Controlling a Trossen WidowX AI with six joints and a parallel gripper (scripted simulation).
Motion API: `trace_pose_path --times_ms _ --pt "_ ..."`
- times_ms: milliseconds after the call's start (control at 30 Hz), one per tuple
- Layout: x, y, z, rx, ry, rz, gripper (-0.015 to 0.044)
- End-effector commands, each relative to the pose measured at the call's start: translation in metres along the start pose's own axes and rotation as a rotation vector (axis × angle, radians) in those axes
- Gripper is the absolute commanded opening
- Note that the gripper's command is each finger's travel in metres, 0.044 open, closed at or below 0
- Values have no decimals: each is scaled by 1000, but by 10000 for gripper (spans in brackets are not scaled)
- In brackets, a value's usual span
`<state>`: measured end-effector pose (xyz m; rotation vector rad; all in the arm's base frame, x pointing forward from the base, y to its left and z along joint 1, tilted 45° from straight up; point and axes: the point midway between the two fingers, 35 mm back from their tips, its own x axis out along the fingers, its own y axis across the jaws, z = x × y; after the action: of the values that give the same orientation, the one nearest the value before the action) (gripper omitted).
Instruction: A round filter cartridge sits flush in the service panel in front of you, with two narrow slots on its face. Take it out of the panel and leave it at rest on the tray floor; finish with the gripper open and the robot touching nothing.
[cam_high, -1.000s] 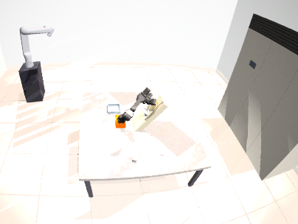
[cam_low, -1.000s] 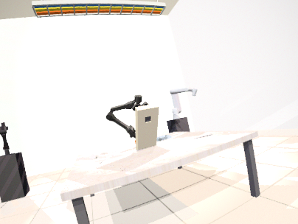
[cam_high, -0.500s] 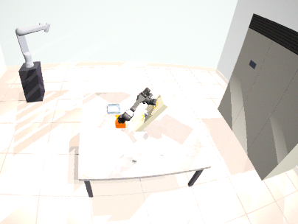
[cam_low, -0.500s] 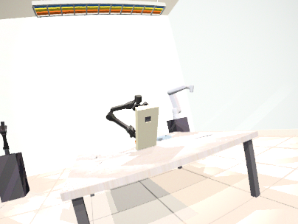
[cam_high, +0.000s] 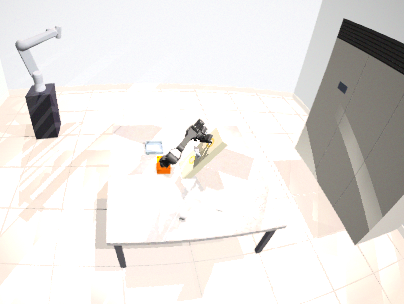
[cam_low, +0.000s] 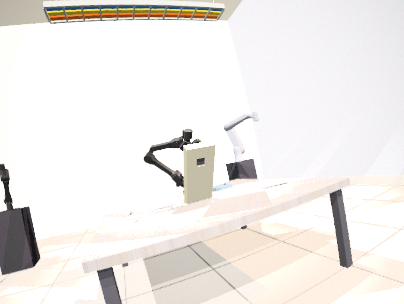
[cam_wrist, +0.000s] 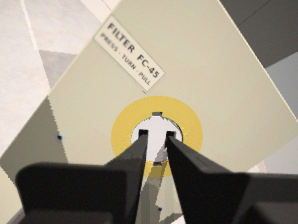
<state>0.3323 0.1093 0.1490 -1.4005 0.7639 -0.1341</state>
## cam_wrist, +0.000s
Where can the cream service panel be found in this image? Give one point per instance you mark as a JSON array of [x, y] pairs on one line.
[[183, 58]]

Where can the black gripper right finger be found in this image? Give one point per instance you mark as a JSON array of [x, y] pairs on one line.
[[211, 194]]

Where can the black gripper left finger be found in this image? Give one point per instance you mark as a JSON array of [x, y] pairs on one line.
[[114, 187]]

